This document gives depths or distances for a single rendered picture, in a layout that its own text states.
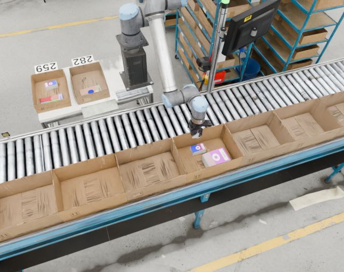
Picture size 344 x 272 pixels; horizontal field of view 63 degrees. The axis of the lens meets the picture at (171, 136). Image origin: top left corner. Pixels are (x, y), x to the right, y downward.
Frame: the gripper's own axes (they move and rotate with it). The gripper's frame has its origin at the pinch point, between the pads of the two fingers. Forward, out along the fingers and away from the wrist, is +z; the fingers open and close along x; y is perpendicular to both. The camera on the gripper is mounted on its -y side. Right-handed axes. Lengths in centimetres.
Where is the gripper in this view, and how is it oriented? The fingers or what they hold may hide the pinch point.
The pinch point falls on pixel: (197, 136)
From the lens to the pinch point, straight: 199.9
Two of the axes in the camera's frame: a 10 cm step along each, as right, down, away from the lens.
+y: -9.5, 2.5, -2.1
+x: 3.3, 7.8, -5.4
